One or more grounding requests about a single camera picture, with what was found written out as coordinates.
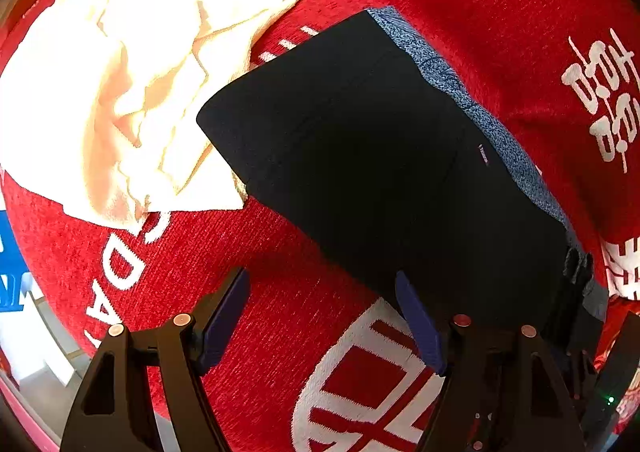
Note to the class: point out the cream cloth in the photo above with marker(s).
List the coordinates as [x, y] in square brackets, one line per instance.
[125, 82]

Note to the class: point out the black pants with blue stripe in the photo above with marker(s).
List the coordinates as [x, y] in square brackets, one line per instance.
[375, 157]

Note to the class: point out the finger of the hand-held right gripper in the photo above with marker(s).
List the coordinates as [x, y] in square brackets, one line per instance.
[580, 272]

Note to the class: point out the red printed blanket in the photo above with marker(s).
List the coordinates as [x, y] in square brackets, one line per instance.
[500, 32]

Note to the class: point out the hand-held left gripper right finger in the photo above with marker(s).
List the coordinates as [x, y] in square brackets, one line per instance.
[420, 327]

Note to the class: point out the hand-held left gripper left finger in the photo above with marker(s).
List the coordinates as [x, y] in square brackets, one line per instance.
[225, 322]

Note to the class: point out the blue printed box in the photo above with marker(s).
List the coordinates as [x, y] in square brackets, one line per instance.
[11, 257]

